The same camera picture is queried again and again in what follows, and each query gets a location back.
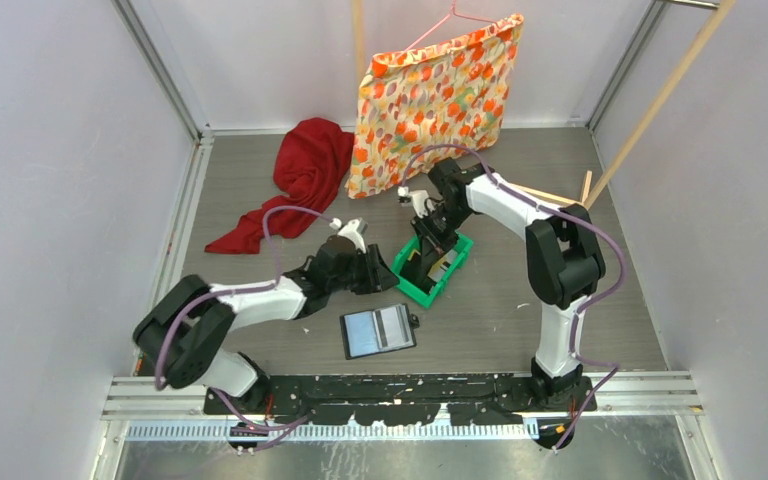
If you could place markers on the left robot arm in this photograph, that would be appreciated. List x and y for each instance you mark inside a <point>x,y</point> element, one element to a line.
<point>182,335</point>

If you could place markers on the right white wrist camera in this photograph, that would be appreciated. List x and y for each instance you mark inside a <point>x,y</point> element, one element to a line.
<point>416,199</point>

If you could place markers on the wooden rack frame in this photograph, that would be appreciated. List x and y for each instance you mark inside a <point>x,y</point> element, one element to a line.
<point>665,39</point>

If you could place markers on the black card holder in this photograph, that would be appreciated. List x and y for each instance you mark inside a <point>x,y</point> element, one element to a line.
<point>378,331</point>

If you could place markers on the yellow credit card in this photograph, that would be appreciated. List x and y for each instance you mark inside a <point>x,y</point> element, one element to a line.
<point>440,268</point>

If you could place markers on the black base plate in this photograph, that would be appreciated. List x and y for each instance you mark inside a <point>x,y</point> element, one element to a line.
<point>404,400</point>

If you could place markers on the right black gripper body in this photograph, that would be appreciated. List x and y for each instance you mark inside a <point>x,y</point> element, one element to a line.
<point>441,225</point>

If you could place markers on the red cloth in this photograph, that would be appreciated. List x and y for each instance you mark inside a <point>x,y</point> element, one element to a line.
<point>310,165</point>

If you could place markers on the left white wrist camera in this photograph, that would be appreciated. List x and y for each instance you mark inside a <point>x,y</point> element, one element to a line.
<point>353,230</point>

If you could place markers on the pink wire hanger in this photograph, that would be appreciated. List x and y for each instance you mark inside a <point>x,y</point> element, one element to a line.
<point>452,14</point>

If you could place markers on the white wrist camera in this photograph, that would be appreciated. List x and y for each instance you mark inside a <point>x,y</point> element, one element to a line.
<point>416,199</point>
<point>353,230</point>

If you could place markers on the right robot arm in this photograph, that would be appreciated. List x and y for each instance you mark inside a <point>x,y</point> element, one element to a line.
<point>564,263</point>

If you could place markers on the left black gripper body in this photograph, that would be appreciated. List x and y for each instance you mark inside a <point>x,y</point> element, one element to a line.
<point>358,276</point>

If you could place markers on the floral orange gift bag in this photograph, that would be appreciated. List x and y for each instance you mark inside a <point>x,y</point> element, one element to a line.
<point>414,106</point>

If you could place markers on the green plastic bin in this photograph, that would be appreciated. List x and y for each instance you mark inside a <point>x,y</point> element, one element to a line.
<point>401,267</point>

